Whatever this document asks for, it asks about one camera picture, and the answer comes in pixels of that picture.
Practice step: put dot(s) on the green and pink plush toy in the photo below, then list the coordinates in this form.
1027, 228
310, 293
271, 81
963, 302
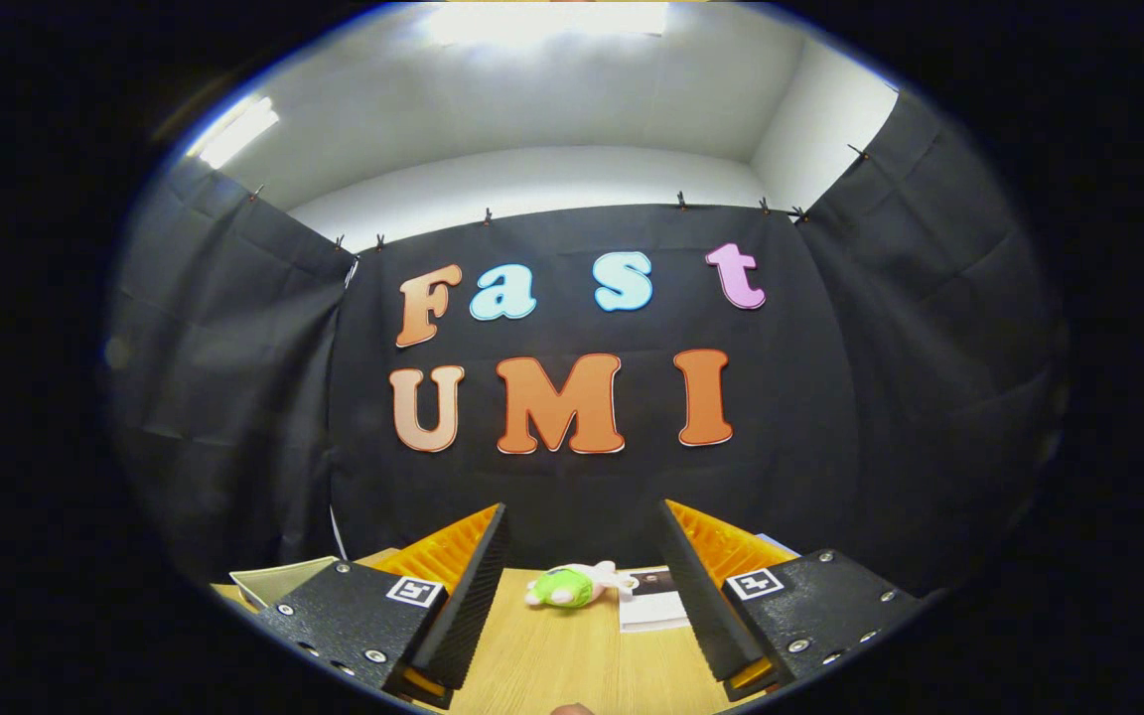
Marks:
562, 589

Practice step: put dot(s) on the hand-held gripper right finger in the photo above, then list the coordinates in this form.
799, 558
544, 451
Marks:
701, 606

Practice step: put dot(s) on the black backdrop cloth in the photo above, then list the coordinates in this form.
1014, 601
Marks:
582, 497

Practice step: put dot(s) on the blue cover book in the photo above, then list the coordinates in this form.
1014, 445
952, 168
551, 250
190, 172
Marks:
779, 546

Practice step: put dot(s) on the grey fabric storage box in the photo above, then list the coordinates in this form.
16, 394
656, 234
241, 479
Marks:
279, 581

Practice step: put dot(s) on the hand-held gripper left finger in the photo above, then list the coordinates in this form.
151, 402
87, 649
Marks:
473, 606

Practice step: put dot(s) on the ceiling light panel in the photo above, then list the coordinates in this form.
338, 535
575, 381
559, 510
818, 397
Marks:
552, 20
239, 131

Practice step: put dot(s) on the white book with dark photo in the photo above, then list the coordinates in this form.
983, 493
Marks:
646, 611

